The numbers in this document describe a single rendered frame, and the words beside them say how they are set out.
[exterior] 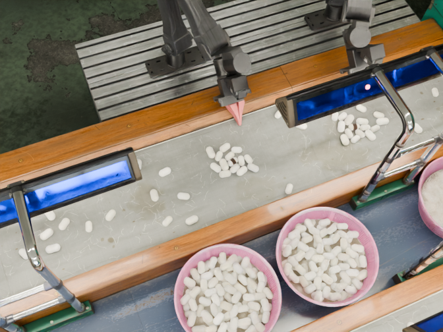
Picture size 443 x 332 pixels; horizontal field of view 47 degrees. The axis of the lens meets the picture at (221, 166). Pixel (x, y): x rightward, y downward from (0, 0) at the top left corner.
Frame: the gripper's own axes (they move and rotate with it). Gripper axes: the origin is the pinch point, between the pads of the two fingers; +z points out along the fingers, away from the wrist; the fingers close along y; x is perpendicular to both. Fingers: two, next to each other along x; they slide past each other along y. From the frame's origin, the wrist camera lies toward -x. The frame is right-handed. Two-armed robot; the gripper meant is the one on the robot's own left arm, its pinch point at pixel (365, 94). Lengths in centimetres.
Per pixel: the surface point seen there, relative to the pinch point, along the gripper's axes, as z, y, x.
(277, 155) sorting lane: 8.9, -30.7, 2.1
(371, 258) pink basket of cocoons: 37.2, -21.2, -22.7
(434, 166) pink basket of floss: 24.3, 9.8, -11.8
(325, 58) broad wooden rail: -11.7, -1.9, 16.5
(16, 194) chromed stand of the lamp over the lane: -11, -95, -32
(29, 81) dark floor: -32, -100, 133
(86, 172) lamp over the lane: -10, -81, -29
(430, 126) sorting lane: 15.2, 17.5, -3.0
